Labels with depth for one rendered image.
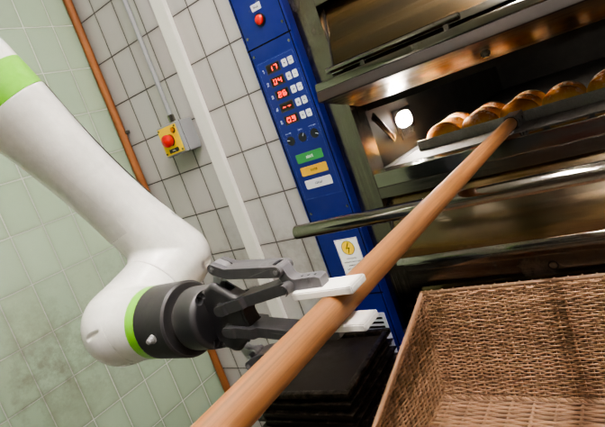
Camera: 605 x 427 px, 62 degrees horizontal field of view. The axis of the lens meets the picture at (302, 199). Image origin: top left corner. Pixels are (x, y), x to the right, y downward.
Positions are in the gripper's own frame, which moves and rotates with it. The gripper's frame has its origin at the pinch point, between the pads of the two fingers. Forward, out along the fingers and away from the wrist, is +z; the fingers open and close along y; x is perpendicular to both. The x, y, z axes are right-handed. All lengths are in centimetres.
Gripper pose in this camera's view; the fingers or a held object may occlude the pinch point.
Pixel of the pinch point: (335, 304)
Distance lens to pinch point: 50.4
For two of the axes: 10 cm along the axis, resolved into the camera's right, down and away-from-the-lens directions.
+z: 7.9, -2.0, -5.8
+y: 3.4, 9.3, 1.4
